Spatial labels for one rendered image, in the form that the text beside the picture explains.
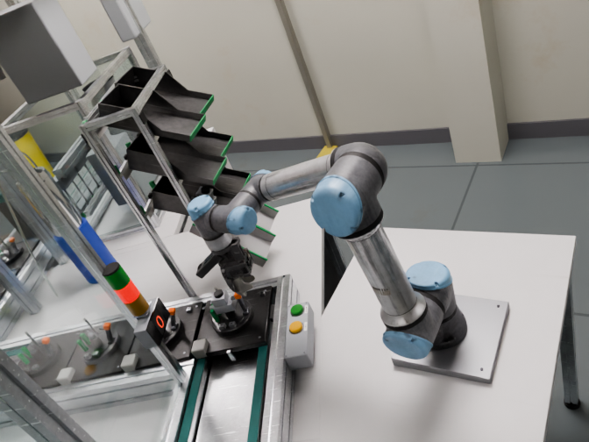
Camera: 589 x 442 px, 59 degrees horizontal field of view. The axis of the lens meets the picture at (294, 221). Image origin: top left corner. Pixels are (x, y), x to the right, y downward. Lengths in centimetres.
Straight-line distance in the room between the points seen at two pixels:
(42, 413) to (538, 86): 347
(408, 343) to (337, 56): 299
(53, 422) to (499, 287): 132
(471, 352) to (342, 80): 292
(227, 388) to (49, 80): 165
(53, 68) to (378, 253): 186
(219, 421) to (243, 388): 11
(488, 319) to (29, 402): 122
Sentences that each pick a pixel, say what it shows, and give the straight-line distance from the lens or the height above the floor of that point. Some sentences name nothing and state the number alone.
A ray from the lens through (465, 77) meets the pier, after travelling 349.
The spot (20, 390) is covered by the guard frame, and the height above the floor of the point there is 174.
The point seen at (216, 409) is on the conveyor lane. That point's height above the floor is 92.
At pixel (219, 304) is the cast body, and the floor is 106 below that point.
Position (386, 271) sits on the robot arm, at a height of 128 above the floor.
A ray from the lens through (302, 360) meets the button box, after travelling 156.
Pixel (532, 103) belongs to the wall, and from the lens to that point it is 383.
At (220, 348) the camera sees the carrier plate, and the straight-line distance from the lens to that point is 167.
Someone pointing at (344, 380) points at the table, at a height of 86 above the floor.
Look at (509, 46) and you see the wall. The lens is 367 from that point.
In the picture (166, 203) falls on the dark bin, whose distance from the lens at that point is 177.
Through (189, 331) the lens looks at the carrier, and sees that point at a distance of 179.
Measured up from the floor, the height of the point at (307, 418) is 86.
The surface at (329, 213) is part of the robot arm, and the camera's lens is 108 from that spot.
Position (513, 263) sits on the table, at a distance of 176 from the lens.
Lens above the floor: 208
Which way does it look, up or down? 34 degrees down
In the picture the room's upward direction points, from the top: 24 degrees counter-clockwise
